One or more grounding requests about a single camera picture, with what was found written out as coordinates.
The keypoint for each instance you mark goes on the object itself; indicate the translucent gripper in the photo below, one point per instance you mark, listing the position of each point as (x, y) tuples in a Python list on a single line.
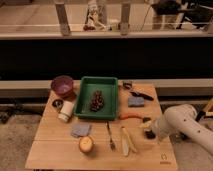
[(148, 125)]

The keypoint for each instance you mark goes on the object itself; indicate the black eraser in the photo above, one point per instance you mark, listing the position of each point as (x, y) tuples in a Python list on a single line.
[(148, 133)]

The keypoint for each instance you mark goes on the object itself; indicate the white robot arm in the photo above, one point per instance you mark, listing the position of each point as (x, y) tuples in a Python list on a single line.
[(181, 118)]

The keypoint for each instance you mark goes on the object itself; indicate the green plastic tray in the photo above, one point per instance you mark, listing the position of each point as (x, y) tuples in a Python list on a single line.
[(109, 88)]

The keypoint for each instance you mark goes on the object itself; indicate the yellow peeled banana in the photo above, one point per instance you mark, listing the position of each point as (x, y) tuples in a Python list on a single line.
[(126, 142)]

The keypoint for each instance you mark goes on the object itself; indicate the blue-grey sponge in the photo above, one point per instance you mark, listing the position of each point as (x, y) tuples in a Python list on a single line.
[(136, 102)]

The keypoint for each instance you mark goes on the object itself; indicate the metal fork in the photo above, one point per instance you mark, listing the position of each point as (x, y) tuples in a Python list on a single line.
[(112, 143)]

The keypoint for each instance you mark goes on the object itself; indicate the dark grape bunch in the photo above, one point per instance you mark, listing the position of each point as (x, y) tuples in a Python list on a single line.
[(97, 101)]

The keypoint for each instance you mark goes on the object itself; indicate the yellow apple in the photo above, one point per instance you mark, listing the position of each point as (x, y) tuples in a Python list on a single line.
[(86, 144)]

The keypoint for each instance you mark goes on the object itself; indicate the grey folded cloth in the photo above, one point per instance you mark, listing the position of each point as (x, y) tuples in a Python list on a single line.
[(80, 130)]

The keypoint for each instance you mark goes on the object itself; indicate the white cup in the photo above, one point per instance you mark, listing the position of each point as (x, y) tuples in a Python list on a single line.
[(66, 111)]

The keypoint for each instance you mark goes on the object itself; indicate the small black round lid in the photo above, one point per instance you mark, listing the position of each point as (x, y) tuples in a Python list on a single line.
[(57, 103)]

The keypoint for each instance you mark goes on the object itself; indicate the purple bowl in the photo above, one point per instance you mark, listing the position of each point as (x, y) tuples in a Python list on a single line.
[(62, 85)]

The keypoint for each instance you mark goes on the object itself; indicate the dark ring tape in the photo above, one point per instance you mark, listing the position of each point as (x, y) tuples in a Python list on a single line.
[(127, 85)]

